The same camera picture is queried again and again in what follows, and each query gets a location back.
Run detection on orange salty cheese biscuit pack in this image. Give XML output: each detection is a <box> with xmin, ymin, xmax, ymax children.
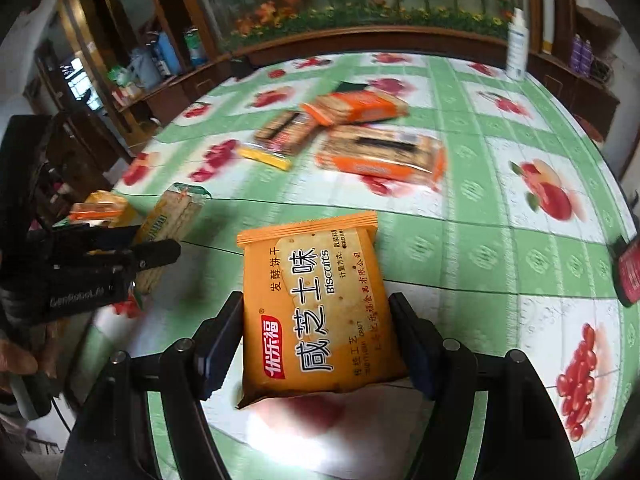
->
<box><xmin>236</xmin><ymin>211</ymin><xmax>407</xmax><ymax>408</ymax></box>

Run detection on large orange cracker pack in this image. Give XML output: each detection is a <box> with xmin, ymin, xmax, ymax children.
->
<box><xmin>316</xmin><ymin>125</ymin><xmax>447</xmax><ymax>186</ymax></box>

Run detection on small orange cracker pack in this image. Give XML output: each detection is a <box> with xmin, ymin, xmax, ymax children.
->
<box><xmin>300</xmin><ymin>90</ymin><xmax>409</xmax><ymax>127</ymax></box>

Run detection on yellow white foam tray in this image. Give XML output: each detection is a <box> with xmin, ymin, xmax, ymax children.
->
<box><xmin>53</xmin><ymin>190</ymin><xmax>142</xmax><ymax>228</ymax></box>

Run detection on person left hand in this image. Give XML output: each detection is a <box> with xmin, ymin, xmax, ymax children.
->
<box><xmin>0</xmin><ymin>320</ymin><xmax>67</xmax><ymax>393</ymax></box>

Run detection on wooden sideboard cabinet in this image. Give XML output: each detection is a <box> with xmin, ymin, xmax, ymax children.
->
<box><xmin>114</xmin><ymin>56</ymin><xmax>237</xmax><ymax>137</ymax></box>

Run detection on red black round device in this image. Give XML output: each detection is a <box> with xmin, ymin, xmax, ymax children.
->
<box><xmin>611</xmin><ymin>235</ymin><xmax>640</xmax><ymax>308</ymax></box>

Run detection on grey kettle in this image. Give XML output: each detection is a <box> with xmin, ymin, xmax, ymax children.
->
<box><xmin>129</xmin><ymin>47</ymin><xmax>163</xmax><ymax>91</ymax></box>

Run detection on blue thermos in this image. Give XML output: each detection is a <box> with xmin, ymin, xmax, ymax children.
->
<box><xmin>155</xmin><ymin>32</ymin><xmax>181</xmax><ymax>75</ymax></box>

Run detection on small black table object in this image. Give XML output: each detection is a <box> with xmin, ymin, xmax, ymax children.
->
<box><xmin>230</xmin><ymin>56</ymin><xmax>256</xmax><ymax>80</ymax></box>

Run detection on dark green sachet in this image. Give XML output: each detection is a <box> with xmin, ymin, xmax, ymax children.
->
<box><xmin>334</xmin><ymin>81</ymin><xmax>368</xmax><ymax>93</ymax></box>

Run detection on purple bottles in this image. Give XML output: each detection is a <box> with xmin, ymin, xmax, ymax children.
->
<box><xmin>570</xmin><ymin>35</ymin><xmax>593</xmax><ymax>78</ymax></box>

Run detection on white spray bottle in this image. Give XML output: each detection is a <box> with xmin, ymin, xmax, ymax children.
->
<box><xmin>506</xmin><ymin>8</ymin><xmax>529</xmax><ymax>80</ymax></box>

